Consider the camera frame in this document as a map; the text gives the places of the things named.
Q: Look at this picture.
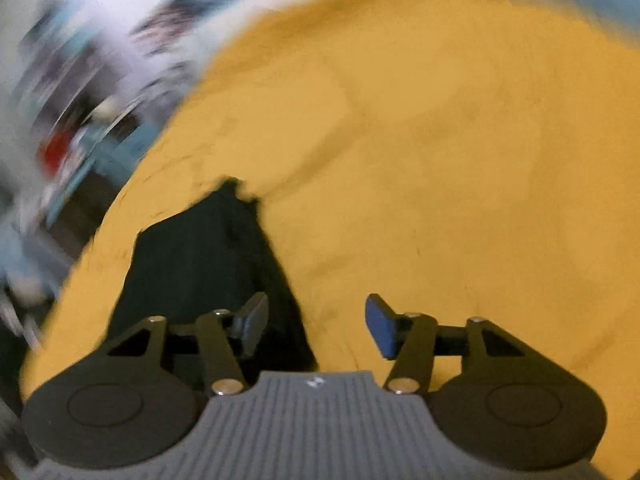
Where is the black long-sleeve sweater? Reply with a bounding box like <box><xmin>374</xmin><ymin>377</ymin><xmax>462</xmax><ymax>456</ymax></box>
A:
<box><xmin>105</xmin><ymin>178</ymin><xmax>317</xmax><ymax>380</ymax></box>

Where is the orange quilted bed cover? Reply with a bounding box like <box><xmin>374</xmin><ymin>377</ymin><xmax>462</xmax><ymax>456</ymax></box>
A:
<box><xmin>21</xmin><ymin>0</ymin><xmax>639</xmax><ymax>479</ymax></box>

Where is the red bag on desk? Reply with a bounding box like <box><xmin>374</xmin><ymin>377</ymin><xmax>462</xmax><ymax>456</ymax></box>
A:
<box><xmin>38</xmin><ymin>128</ymin><xmax>75</xmax><ymax>177</ymax></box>

